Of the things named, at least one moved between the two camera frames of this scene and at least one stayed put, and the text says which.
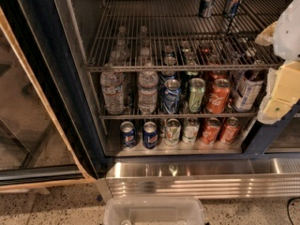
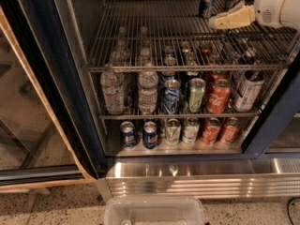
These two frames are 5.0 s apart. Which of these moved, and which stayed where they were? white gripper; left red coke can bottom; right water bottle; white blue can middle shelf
Moved: white gripper
Stayed: right water bottle; white blue can middle shelf; left red coke can bottom
